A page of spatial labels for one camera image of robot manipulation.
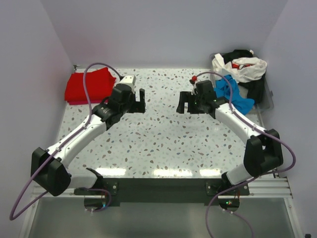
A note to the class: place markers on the aluminium rail frame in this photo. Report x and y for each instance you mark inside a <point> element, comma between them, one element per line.
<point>262,187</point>

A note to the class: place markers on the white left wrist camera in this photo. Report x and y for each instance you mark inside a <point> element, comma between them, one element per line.
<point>129,80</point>

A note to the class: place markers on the black t-shirt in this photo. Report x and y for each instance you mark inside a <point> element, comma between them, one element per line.
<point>255,88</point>

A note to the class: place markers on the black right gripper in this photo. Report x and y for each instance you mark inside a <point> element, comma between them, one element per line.
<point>187,103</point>

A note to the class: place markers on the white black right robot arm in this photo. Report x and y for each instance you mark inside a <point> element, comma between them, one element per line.
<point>263,151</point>

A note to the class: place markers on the red t-shirt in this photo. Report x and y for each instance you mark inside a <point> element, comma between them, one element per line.
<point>99,85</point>

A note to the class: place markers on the blue t-shirt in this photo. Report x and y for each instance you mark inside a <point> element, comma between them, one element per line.
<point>222,89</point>

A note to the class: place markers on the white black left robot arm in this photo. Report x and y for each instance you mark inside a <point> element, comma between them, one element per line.
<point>49,168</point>

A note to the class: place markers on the white t-shirt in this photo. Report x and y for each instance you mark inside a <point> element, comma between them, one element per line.
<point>243,70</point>

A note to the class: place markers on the clear plastic bin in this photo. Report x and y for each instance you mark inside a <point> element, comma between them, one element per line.
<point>266,103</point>

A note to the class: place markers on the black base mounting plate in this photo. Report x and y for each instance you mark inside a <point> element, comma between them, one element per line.
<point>150,190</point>

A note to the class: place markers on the folded pink t-shirt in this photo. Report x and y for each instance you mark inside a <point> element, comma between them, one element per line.
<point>84,102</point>

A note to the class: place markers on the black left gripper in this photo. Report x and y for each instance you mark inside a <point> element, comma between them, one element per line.
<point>136,103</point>

